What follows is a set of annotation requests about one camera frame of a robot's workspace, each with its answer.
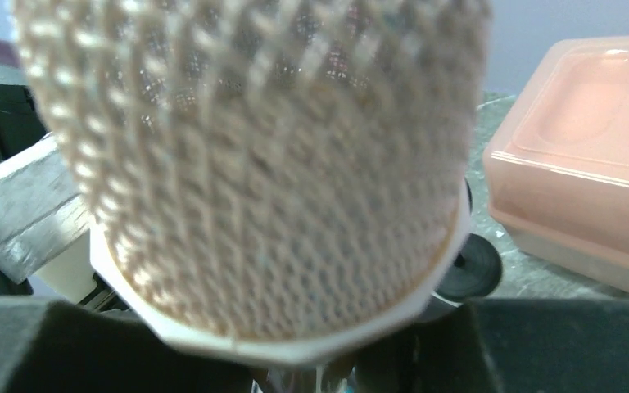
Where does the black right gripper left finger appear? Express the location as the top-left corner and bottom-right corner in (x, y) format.
(0, 296), (252, 392)

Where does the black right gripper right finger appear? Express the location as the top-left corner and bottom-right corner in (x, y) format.
(355, 299), (629, 392)

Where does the black clip round-base stand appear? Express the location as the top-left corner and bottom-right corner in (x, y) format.
(434, 178), (504, 305)

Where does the peach beige microphone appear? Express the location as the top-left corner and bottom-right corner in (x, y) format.
(10, 1), (491, 392)

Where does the pink plastic storage box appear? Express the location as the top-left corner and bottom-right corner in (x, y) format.
(482, 36), (629, 293)

